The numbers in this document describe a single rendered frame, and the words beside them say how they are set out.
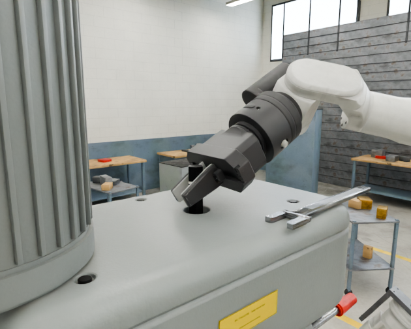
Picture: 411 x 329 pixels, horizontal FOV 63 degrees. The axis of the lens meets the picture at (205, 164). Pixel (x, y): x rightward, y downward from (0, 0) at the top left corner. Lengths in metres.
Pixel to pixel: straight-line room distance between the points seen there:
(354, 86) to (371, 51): 8.04
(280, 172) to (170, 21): 4.29
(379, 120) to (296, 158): 5.98
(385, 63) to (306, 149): 2.89
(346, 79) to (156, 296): 0.40
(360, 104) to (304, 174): 6.02
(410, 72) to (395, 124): 7.64
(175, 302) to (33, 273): 0.12
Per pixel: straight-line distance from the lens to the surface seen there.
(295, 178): 6.60
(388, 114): 0.57
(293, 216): 0.44
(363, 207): 4.28
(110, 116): 7.50
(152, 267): 0.32
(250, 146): 0.45
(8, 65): 0.26
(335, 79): 0.54
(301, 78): 0.52
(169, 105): 8.21
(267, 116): 0.48
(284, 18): 10.01
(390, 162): 7.50
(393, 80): 8.29
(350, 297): 0.66
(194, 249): 0.35
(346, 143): 8.75
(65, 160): 0.29
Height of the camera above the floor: 2.03
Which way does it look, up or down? 10 degrees down
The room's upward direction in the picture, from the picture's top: straight up
